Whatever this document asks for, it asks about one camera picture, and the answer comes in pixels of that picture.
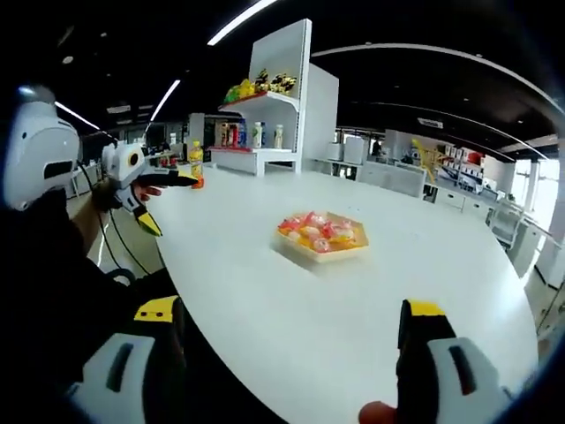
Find person in black shirt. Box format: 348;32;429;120
0;187;186;424

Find yellow green snack bag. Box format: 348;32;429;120
224;78;257;103

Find pile of marshmallows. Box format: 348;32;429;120
277;210;358;254

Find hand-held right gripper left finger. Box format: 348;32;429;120
68;295;187;424

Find person's left hand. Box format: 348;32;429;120
131;183;165;203

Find white mini fridge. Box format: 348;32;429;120
343;136;366;165

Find red snack packages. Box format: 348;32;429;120
215;121;237;149

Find white window side desks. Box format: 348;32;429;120
487;196;557;284

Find row of white red boxes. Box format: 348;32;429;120
441;145;486;173

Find white drawer cabinets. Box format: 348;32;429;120
434;185;491;216

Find person's right hand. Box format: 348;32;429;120
358;400;398;424

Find cream hexagonal bowl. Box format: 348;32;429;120
273;210;371;265

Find white worn device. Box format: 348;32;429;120
4;86;83;212

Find yellow frame structure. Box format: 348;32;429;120
410;137;442;182

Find black wristband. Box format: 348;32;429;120
90;180;118;213

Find orange juice bottle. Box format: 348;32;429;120
188;140;207;190

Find white table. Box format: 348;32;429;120
152;163;540;424

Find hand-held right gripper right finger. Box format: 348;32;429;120
395;299;516;424

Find white display shelf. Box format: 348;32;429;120
207;18;341;177

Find black yellow snack bag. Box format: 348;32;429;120
254;68;273;94
269;72;299;96

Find straight ceiling light strip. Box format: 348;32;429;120
53;100;102;132
148;79;182;123
207;0;279;46

